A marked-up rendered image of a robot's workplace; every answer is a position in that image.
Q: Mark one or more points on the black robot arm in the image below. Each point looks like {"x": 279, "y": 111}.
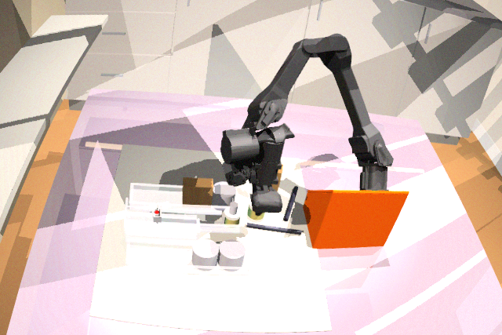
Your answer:
{"x": 240, "y": 146}

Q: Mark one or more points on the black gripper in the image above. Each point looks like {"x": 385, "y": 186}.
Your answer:
{"x": 264, "y": 198}

